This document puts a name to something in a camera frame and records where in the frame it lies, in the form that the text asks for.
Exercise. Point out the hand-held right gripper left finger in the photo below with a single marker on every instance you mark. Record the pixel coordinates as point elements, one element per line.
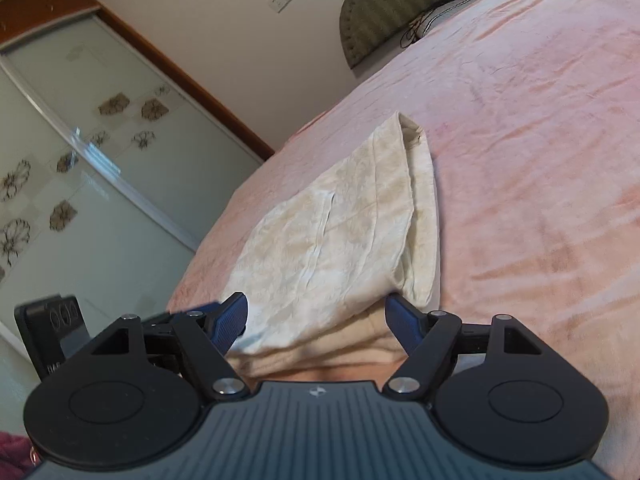
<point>229,322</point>

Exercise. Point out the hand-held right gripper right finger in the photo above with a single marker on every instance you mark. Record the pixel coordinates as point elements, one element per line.
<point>404,322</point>

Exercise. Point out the cream white pants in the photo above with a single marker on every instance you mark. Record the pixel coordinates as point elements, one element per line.
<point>340,230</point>

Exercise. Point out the maroon clothing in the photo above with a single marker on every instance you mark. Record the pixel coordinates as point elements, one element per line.
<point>15,450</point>

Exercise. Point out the frosted glass wardrobe door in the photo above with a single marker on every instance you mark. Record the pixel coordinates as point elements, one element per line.
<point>150,185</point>

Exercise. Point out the pink blanket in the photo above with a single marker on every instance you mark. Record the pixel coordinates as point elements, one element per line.
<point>525,160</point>

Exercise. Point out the green padded headboard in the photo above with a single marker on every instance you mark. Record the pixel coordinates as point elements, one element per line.
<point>390,5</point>

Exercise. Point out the brown wooden wardrobe frame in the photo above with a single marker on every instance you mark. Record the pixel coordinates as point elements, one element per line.
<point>50,0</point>

